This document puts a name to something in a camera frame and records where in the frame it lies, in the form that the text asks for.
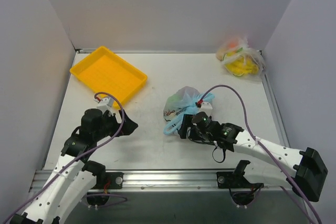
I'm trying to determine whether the yellow plastic tray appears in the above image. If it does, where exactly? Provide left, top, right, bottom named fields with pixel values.
left=70, top=46, right=148, bottom=105

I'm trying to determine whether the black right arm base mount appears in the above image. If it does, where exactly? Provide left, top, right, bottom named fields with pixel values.
left=216, top=160, right=264, bottom=189

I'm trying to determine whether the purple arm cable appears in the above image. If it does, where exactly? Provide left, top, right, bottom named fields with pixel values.
left=201, top=84, right=322, bottom=224
left=4, top=92, right=127, bottom=223

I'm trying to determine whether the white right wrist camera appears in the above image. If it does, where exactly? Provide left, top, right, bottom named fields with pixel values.
left=197, top=100, right=213, bottom=116

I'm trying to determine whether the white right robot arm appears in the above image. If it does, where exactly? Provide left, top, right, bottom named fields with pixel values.
left=177, top=112, right=328, bottom=202

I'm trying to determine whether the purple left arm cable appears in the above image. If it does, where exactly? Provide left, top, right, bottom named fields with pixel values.
left=4, top=92, right=127, bottom=223

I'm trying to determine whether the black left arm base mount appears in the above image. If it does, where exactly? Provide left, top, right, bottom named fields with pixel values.
left=92, top=172, right=124, bottom=190

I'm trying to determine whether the light blue printed plastic bag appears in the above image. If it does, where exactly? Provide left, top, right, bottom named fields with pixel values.
left=163, top=86, right=204, bottom=135

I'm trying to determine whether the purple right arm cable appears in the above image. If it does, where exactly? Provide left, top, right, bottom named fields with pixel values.
left=201, top=84, right=322, bottom=224

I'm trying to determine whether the aluminium front rail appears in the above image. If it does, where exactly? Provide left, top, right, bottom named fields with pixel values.
left=30, top=169, right=293, bottom=193

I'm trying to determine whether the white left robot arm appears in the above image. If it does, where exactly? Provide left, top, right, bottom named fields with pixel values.
left=5, top=109, right=138, bottom=223

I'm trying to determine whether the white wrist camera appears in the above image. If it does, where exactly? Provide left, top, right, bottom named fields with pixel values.
left=94, top=97, right=114, bottom=111
left=197, top=100, right=213, bottom=116

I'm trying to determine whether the clear bag of yellow fruit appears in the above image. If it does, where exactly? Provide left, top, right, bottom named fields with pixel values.
left=216, top=37, right=266, bottom=80

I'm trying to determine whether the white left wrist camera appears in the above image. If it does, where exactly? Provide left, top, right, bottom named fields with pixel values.
left=94, top=97, right=114, bottom=111

